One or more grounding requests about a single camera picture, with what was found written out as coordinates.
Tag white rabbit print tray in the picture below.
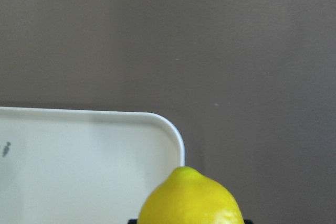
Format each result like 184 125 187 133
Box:
1 107 185 223

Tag yellow lemon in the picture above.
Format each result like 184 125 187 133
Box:
138 166 244 223

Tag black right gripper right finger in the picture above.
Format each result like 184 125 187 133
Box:
244 219 253 224

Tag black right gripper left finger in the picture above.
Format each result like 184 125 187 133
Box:
128 219 138 224

